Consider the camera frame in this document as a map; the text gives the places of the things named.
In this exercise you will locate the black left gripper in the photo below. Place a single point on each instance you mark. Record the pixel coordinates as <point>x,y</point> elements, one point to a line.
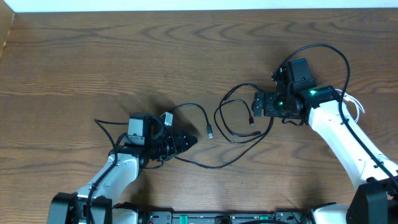
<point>181,145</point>

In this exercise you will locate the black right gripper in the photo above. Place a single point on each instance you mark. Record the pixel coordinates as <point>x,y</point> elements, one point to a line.
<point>268,110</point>

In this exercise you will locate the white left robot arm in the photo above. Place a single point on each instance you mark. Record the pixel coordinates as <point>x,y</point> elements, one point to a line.
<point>97,201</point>

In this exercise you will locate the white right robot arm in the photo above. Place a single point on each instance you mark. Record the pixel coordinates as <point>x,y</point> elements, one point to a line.
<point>373,174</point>

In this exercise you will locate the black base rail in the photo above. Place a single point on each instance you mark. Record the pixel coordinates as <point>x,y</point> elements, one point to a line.
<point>169,216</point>

